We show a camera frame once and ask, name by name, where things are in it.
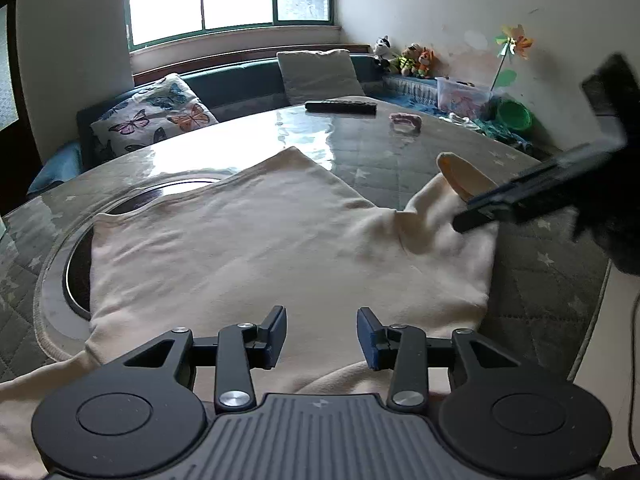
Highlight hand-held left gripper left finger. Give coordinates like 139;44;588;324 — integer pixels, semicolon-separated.
122;305;289;413

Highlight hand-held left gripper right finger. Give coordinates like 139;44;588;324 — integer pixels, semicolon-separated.
355;306;527;414

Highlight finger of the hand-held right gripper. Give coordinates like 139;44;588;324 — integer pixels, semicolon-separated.
465;141;629;212
452;194;582;234

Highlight cream sweater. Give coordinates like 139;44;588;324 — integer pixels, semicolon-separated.
0;146;501;480

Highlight green patterned cloth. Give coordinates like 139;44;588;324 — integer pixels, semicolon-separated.
474;117;531;148

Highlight green plastic bucket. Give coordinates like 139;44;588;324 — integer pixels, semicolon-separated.
492;98;532;131

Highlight clear plastic storage box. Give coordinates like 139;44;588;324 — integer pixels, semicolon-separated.
435;75;494;114

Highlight colourful pinwheel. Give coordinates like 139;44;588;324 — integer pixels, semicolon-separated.
491;23;535;92

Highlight orange fox plush toy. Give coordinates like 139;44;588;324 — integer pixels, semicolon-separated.
416;47;436;80

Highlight brown and green plush toy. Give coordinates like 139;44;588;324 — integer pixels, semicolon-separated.
397;43;421;77

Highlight black remote control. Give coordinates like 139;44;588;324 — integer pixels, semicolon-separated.
304;100;377;115

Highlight black and white cow plush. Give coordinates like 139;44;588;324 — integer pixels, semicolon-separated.
372;35;394;69

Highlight round black induction cooktop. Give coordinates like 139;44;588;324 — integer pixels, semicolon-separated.
64;174;227;319

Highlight plain white pillow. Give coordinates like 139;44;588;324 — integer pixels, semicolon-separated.
276;49;366;106

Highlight butterfly print pillow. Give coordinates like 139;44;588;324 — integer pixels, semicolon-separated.
90;73;220;159

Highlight dark wooden glass door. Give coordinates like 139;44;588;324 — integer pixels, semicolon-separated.
0;4;30;198

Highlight pink hair tie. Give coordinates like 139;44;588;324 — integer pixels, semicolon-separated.
389;112;423;135

